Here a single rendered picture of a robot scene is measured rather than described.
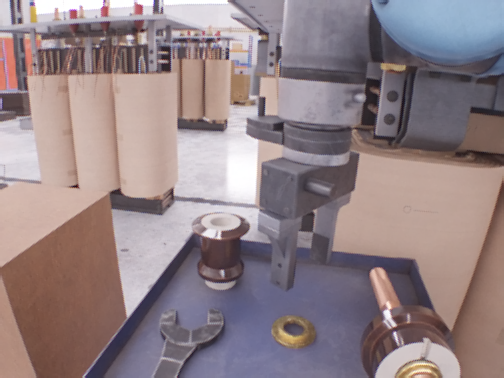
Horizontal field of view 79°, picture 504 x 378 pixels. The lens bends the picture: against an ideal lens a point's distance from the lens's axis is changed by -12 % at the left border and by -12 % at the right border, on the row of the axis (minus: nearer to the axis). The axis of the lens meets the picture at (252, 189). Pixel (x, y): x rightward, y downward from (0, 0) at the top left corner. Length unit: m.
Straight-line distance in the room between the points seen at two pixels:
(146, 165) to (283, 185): 2.39
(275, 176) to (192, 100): 6.08
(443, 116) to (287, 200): 0.47
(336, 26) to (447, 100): 0.44
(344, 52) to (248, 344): 0.38
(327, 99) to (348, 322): 0.35
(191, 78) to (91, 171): 3.81
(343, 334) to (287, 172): 0.28
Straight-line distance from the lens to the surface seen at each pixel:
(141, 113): 2.61
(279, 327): 0.51
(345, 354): 0.50
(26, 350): 0.76
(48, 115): 3.09
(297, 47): 0.34
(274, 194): 0.35
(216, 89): 6.26
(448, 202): 0.75
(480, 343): 1.09
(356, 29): 0.33
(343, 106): 0.34
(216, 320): 0.51
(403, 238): 0.76
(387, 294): 0.55
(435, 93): 0.73
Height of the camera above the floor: 1.23
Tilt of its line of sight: 20 degrees down
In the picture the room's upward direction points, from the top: 3 degrees clockwise
